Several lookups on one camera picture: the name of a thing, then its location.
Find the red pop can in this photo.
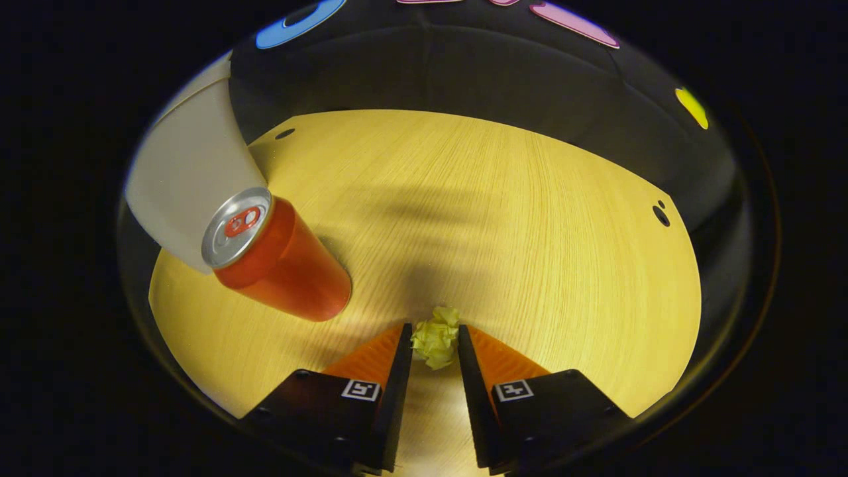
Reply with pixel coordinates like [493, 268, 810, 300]
[201, 187, 352, 323]

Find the wooden desktop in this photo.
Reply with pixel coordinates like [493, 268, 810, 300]
[149, 109, 703, 477]

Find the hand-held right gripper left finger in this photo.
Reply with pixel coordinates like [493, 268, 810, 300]
[238, 322, 415, 474]

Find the yellow paper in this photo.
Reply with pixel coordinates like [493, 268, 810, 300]
[411, 306, 461, 370]

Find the white desktop garbage bin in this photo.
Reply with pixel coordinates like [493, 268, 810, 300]
[125, 52, 269, 276]

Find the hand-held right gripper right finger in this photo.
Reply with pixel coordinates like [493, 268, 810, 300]
[457, 323, 631, 475]

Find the black backdrop cloth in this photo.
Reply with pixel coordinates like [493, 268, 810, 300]
[119, 0, 756, 233]

